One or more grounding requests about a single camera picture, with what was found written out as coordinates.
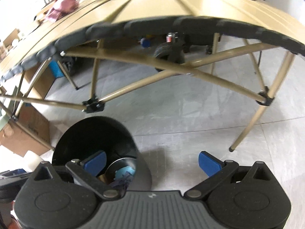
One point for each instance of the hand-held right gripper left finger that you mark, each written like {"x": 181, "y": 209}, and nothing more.
{"x": 95, "y": 162}

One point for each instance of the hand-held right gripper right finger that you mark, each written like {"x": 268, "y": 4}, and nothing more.
{"x": 209, "y": 164}

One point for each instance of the black trash bin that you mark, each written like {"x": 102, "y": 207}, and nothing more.
{"x": 95, "y": 133}

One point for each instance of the blue plush toy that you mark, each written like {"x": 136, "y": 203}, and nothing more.
{"x": 126, "y": 170}

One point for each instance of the cardboard bin with green bag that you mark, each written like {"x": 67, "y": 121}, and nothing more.
{"x": 23, "y": 133}

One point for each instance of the black wagon wheel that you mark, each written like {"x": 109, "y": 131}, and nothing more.
{"x": 166, "y": 52}

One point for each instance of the tan folding table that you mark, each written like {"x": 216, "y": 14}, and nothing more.
{"x": 214, "y": 7}

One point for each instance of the purple satin cloth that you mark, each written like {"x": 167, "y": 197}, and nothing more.
{"x": 62, "y": 7}

